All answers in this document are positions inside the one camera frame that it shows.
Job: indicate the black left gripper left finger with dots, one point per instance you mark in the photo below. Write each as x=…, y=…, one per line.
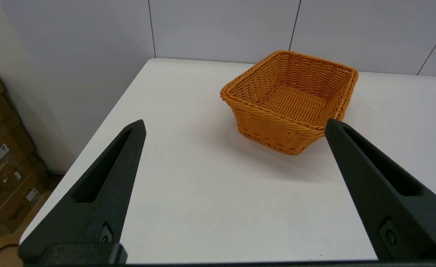
x=102, y=196

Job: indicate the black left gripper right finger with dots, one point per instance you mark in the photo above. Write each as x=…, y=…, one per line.
x=381, y=200

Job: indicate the orange woven wicker basket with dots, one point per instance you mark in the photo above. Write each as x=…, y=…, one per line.
x=284, y=100

